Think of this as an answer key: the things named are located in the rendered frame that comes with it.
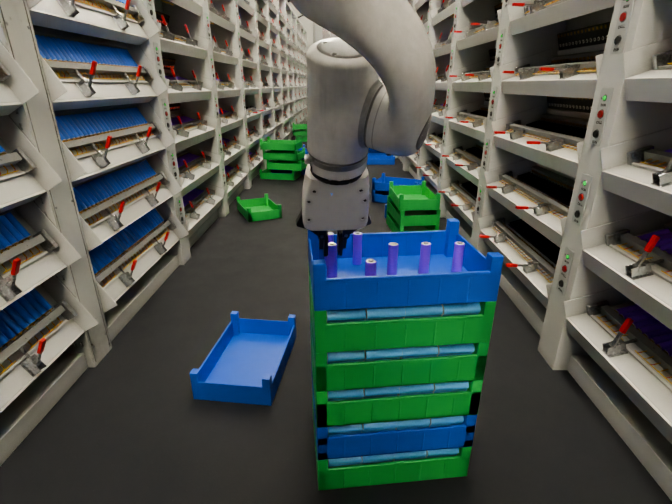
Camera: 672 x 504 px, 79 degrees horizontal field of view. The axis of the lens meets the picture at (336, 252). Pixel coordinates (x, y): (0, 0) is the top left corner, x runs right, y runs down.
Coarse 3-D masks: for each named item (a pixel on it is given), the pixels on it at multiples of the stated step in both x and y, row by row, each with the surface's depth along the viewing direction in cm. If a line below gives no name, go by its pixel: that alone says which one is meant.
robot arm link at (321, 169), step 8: (304, 160) 56; (312, 160) 55; (312, 168) 56; (320, 168) 54; (328, 168) 54; (336, 168) 54; (344, 168) 54; (352, 168) 54; (360, 168) 55; (320, 176) 55; (328, 176) 55; (336, 176) 54; (344, 176) 55; (352, 176) 55
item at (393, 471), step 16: (464, 448) 79; (320, 464) 77; (368, 464) 78; (384, 464) 78; (400, 464) 79; (416, 464) 79; (432, 464) 80; (448, 464) 80; (464, 464) 81; (320, 480) 78; (336, 480) 79; (352, 480) 79; (368, 480) 80; (384, 480) 80; (400, 480) 81; (416, 480) 81
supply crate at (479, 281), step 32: (448, 224) 82; (320, 256) 82; (384, 256) 84; (416, 256) 84; (448, 256) 83; (480, 256) 72; (320, 288) 63; (352, 288) 63; (384, 288) 64; (416, 288) 65; (448, 288) 65; (480, 288) 66
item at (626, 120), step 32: (640, 0) 80; (608, 32) 90; (640, 32) 82; (608, 64) 90; (608, 128) 90; (640, 128) 88; (576, 192) 102; (608, 192) 94; (576, 224) 102; (576, 256) 102; (576, 288) 103; (608, 288) 103; (544, 320) 117; (544, 352) 117; (576, 352) 110
